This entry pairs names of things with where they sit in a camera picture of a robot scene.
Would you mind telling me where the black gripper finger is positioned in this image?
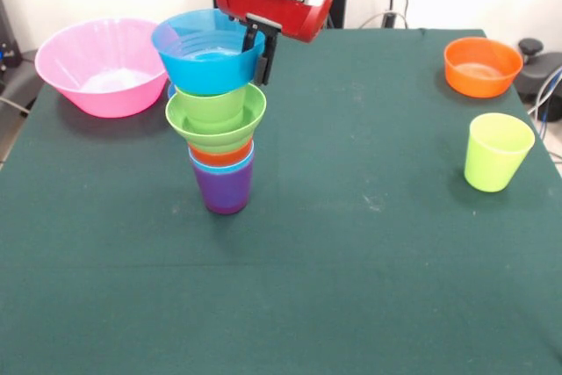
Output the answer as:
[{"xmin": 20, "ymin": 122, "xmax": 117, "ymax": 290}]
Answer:
[
  {"xmin": 240, "ymin": 22, "xmax": 261, "ymax": 54},
  {"xmin": 255, "ymin": 30, "xmax": 281, "ymax": 87}
]

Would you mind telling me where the green bowl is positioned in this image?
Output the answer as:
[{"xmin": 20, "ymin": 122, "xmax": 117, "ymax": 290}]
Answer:
[{"xmin": 165, "ymin": 83, "xmax": 268, "ymax": 151}]

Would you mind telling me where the orange cup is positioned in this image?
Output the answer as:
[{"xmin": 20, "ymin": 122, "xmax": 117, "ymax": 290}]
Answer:
[{"xmin": 189, "ymin": 140, "xmax": 256, "ymax": 167}]

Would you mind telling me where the blue cup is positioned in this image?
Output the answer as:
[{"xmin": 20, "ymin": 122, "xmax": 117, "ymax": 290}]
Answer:
[{"xmin": 187, "ymin": 146, "xmax": 256, "ymax": 175}]

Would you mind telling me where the purple cup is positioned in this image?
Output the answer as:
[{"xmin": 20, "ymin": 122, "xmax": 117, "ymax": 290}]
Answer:
[{"xmin": 191, "ymin": 159, "xmax": 255, "ymax": 216}]

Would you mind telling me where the yellow-green cup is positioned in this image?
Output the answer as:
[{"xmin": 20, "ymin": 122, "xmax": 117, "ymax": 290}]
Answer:
[{"xmin": 464, "ymin": 112, "xmax": 536, "ymax": 194}]

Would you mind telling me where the large pink bowl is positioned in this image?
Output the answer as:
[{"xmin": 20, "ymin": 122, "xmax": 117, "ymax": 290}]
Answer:
[{"xmin": 34, "ymin": 18, "xmax": 169, "ymax": 119}]

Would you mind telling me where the orange bowl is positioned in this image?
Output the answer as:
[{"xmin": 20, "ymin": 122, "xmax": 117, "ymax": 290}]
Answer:
[{"xmin": 443, "ymin": 36, "xmax": 524, "ymax": 99}]

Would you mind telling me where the dark green table cloth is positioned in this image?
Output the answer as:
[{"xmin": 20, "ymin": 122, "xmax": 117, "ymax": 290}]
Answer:
[{"xmin": 0, "ymin": 26, "xmax": 562, "ymax": 375}]

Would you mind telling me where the black device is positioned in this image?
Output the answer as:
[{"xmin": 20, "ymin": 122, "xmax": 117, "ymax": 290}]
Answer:
[{"xmin": 0, "ymin": 0, "xmax": 23, "ymax": 73}]

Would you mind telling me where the black office chair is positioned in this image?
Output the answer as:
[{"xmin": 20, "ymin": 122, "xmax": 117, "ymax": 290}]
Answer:
[{"xmin": 513, "ymin": 38, "xmax": 562, "ymax": 108}]

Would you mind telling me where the grey cable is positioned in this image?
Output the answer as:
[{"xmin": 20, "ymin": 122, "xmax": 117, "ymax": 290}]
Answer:
[{"xmin": 0, "ymin": 96, "xmax": 31, "ymax": 118}]

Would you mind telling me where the blue cable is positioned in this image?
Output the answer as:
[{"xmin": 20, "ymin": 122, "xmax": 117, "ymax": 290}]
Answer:
[{"xmin": 526, "ymin": 65, "xmax": 562, "ymax": 130}]

